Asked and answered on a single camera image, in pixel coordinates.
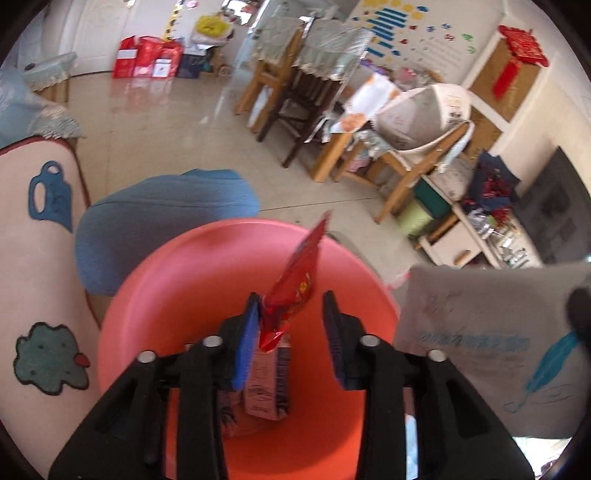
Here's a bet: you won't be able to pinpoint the cream tv cabinet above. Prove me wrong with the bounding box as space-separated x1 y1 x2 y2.
406 175 546 271

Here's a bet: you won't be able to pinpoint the yellow giraffe wall sticker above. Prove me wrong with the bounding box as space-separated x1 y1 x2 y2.
164 0 183 41

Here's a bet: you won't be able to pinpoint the dark blue wrapped bouquet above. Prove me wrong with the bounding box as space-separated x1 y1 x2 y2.
462 151 522 217

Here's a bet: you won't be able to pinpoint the blue striped wall poster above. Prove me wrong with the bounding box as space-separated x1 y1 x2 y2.
348 0 504 88

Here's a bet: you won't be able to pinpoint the dark green box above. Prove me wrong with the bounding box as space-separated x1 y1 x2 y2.
413 178 453 220

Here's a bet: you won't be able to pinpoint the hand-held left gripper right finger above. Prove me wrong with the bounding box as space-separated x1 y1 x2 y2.
322 290 536 480

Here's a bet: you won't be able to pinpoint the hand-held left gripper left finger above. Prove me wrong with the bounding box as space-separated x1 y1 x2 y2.
48 292 262 480

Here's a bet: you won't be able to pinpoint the red snack wrapper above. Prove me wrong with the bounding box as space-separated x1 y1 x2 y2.
259 210 334 352

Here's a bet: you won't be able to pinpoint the orange plastic basin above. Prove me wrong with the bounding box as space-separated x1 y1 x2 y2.
97 219 402 480

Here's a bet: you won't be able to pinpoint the red knot wall ornament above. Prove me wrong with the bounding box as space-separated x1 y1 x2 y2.
492 25 550 100

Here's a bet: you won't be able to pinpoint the white milk carton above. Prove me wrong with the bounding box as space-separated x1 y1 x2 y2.
244 332 293 422

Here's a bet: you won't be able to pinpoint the cream printed sofa cover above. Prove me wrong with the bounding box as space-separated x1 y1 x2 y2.
0 138 102 480

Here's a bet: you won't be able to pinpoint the red gift box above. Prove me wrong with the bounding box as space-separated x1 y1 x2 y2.
154 41 184 78
113 36 140 79

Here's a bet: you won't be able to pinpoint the red gift bags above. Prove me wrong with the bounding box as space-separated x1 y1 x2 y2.
135 37 163 78

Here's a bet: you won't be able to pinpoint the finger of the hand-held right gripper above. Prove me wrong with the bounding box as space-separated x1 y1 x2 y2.
566 286 591 334

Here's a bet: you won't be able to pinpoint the yellow plastic bag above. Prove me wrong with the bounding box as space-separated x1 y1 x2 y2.
193 15 234 47

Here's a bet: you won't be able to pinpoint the dark wooden chair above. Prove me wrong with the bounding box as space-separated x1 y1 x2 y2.
256 69 356 169

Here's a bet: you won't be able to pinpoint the white printed plastic bag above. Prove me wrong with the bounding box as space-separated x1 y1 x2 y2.
392 261 591 439

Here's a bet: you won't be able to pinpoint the white orange-print table cover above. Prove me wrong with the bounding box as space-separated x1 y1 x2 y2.
339 74 402 136

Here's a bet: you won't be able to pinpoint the dark blue box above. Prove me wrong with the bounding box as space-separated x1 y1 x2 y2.
178 53 207 79

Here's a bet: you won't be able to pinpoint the pale blue lace cover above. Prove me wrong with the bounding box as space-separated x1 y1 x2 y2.
0 69 86 148

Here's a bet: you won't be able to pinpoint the blue cushion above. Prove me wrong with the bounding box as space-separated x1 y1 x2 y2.
75 168 262 296

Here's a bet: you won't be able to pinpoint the white door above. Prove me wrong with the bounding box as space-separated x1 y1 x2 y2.
60 0 162 77

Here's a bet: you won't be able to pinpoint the light green bin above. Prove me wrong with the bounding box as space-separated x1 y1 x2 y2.
397 200 432 238

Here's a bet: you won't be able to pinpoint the black television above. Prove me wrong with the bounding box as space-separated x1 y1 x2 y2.
512 147 591 266

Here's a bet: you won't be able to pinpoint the pale green lace chair cover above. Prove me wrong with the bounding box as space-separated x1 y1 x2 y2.
252 16 306 64
295 18 375 83

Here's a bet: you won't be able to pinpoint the small covered side table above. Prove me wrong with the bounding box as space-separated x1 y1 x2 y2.
23 52 78 103

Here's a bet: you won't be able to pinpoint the light wooden chair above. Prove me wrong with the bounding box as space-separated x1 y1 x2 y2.
342 120 476 224
235 55 301 134

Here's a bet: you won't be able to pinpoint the white lace chair cover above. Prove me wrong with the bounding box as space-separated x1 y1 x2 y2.
443 122 476 172

